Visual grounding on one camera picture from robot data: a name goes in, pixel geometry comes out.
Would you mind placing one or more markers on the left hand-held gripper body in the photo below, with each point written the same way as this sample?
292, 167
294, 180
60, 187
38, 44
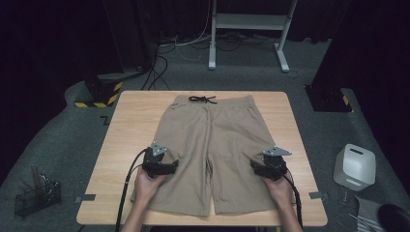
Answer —
154, 164

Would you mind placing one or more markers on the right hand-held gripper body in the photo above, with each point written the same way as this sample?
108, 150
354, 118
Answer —
274, 166

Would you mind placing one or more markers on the person's left hand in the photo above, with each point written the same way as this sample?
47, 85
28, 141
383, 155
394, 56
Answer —
146, 187

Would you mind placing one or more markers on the person's right hand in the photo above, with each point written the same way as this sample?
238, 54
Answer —
280, 191

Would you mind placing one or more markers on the grey tape piece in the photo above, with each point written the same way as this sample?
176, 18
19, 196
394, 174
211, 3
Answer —
85, 198
318, 195

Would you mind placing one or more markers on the small clear glass object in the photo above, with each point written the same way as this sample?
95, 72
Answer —
344, 197

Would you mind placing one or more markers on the white cube device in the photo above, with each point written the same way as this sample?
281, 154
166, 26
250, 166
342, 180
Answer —
354, 167

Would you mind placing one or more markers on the black stand base yellow mark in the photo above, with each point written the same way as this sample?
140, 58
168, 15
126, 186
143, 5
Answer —
327, 100

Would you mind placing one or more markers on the black yellow striped stand base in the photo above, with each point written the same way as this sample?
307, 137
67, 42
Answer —
101, 93

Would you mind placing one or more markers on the grey striped sheet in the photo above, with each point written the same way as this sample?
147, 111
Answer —
367, 212

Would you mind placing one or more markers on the black round object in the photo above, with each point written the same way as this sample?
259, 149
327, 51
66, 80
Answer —
395, 219

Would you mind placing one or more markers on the white metal stand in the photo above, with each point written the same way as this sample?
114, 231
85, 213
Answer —
248, 22

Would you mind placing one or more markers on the black curtain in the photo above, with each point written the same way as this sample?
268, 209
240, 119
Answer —
48, 48
370, 48

